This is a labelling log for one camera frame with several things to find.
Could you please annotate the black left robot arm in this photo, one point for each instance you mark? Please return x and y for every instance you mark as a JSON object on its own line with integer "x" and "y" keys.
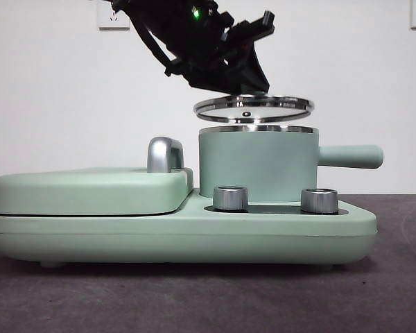
{"x": 166, "y": 21}

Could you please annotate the glass pot lid green knob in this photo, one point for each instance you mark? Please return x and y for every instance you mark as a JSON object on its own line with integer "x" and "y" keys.
{"x": 287, "y": 104}

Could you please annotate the black control panel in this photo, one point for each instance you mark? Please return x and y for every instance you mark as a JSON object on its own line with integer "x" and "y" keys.
{"x": 274, "y": 209}

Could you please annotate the mint green steel pot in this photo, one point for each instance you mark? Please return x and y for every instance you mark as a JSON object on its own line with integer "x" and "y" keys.
{"x": 256, "y": 163}

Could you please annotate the mint green breakfast machine base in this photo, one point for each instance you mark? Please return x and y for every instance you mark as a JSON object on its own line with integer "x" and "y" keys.
{"x": 194, "y": 239}

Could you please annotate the silver control knob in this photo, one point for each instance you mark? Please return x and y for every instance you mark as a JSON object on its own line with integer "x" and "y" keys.
{"x": 230, "y": 199}
{"x": 319, "y": 201}

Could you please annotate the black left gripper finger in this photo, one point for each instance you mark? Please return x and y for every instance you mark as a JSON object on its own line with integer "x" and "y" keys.
{"x": 254, "y": 73}
{"x": 215, "y": 78}

